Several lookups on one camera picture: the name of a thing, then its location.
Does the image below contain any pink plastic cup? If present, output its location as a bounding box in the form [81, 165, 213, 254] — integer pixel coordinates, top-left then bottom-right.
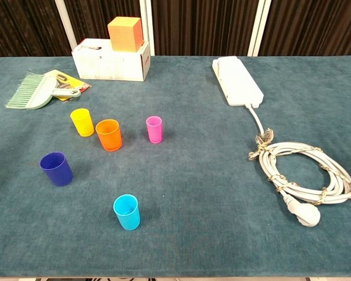
[146, 115, 164, 145]

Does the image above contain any light blue plastic cup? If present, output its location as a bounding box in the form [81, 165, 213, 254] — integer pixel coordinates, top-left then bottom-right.
[113, 194, 141, 231]

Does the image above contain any yellow plastic cup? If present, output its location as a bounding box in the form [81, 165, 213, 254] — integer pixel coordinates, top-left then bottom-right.
[70, 108, 95, 138]

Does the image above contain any dark blue plastic cup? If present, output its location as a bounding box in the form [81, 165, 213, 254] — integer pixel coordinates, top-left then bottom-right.
[39, 151, 74, 187]

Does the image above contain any orange plastic cup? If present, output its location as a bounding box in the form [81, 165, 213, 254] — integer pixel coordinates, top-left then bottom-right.
[95, 119, 123, 152]

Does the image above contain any white power strip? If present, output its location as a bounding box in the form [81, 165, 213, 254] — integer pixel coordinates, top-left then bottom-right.
[212, 56, 264, 108]

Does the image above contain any white cardboard box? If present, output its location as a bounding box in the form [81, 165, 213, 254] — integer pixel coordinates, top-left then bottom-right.
[71, 37, 151, 83]

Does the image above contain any yellow battery blister pack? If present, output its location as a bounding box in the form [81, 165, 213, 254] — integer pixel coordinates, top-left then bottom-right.
[43, 69, 92, 102]

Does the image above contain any orange cube block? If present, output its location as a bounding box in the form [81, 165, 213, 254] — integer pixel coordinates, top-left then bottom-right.
[107, 16, 144, 53]

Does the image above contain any mint green hand brush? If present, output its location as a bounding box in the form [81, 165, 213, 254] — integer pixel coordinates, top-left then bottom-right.
[5, 71, 82, 111]

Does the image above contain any white partition post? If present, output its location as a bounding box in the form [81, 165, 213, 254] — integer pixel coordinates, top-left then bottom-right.
[139, 0, 156, 57]
[54, 0, 77, 56]
[247, 0, 272, 57]

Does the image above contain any white coiled power cable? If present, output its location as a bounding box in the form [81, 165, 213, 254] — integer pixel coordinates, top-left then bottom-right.
[245, 104, 351, 228]

